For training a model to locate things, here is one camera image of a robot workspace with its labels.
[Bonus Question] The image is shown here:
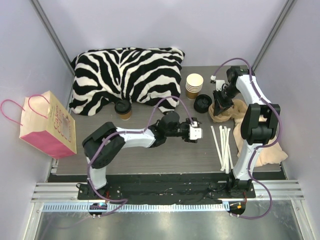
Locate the brown cardboard cup carrier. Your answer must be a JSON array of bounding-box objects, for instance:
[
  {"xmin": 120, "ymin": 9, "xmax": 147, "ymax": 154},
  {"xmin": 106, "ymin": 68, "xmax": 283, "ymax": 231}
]
[{"xmin": 208, "ymin": 99, "xmax": 248, "ymax": 124}]

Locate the brown paper coffee cup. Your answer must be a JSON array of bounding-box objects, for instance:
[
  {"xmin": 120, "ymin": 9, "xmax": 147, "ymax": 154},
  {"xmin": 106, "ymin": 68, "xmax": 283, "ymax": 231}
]
[{"xmin": 117, "ymin": 110, "xmax": 132, "ymax": 121}]

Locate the black plastic cup lid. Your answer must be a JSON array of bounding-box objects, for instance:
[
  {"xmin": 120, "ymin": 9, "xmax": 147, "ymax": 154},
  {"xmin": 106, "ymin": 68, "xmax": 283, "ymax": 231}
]
[{"xmin": 114, "ymin": 99, "xmax": 132, "ymax": 115}]

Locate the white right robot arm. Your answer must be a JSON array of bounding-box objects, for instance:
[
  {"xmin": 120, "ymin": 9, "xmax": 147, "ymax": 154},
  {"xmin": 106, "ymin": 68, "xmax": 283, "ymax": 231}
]
[{"xmin": 213, "ymin": 66, "xmax": 281, "ymax": 198}]

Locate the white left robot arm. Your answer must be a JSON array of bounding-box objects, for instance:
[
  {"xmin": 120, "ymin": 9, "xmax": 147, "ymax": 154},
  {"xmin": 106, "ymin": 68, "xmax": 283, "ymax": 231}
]
[{"xmin": 82, "ymin": 111, "xmax": 203, "ymax": 200}]

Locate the black cup lid stack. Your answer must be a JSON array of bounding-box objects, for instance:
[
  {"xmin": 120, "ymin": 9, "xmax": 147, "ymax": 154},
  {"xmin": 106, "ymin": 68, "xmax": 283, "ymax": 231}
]
[{"xmin": 193, "ymin": 94, "xmax": 212, "ymax": 114}]

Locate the white wrapped straw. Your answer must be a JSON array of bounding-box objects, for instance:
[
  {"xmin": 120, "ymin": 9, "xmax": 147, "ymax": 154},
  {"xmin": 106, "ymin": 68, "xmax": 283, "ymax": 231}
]
[
  {"xmin": 223, "ymin": 126, "xmax": 230, "ymax": 174},
  {"xmin": 210, "ymin": 125, "xmax": 225, "ymax": 172},
  {"xmin": 219, "ymin": 125, "xmax": 225, "ymax": 171},
  {"xmin": 227, "ymin": 128, "xmax": 234, "ymax": 173}
]

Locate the stack of paper cups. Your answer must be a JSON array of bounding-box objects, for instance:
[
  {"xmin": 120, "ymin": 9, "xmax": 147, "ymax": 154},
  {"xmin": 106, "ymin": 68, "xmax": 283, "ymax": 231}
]
[{"xmin": 185, "ymin": 73, "xmax": 204, "ymax": 100}]

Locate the zebra print pillow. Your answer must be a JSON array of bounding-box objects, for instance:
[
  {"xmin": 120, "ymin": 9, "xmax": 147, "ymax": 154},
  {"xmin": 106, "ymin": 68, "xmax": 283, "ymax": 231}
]
[{"xmin": 69, "ymin": 47, "xmax": 185, "ymax": 116}]

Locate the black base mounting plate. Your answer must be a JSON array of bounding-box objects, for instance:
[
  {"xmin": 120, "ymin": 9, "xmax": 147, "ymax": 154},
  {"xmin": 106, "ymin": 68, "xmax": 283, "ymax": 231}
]
[{"xmin": 48, "ymin": 172, "xmax": 286, "ymax": 206}]

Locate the beige folded cloth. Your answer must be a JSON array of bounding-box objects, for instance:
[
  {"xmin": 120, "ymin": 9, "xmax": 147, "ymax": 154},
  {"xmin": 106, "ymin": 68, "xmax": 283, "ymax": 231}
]
[{"xmin": 233, "ymin": 118, "xmax": 288, "ymax": 167}]

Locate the pink paper gift bag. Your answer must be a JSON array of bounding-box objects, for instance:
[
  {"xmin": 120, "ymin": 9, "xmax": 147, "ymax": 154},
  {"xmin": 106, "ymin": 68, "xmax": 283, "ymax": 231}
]
[{"xmin": 0, "ymin": 90, "xmax": 77, "ymax": 159}]

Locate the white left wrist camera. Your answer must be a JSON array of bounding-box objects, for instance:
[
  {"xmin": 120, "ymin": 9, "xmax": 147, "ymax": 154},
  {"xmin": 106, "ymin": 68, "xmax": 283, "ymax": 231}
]
[{"xmin": 189, "ymin": 120, "xmax": 203, "ymax": 141}]

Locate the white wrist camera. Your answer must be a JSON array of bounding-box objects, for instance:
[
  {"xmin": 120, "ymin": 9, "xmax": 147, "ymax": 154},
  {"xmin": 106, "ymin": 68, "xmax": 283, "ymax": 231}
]
[
  {"xmin": 189, "ymin": 120, "xmax": 203, "ymax": 141},
  {"xmin": 210, "ymin": 75, "xmax": 226, "ymax": 92}
]

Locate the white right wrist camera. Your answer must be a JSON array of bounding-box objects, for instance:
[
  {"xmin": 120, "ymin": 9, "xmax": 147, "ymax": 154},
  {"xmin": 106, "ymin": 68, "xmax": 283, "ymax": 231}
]
[{"xmin": 210, "ymin": 75, "xmax": 226, "ymax": 92}]

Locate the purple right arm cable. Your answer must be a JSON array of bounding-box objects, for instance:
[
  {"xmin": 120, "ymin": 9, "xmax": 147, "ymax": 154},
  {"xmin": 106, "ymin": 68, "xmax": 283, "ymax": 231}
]
[{"xmin": 211, "ymin": 57, "xmax": 283, "ymax": 220}]

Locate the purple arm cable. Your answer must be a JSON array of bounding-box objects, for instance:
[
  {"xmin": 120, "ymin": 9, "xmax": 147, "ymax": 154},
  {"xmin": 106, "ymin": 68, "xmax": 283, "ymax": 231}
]
[
  {"xmin": 211, "ymin": 57, "xmax": 283, "ymax": 220},
  {"xmin": 86, "ymin": 96, "xmax": 196, "ymax": 218}
]

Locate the perforated metal rail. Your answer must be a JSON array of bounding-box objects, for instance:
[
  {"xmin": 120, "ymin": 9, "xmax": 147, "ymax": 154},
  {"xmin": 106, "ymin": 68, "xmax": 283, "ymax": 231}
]
[{"xmin": 42, "ymin": 201, "xmax": 230, "ymax": 213}]

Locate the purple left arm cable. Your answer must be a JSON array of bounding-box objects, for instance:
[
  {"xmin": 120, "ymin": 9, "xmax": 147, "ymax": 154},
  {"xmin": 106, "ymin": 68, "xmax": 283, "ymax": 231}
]
[{"xmin": 86, "ymin": 96, "xmax": 196, "ymax": 218}]

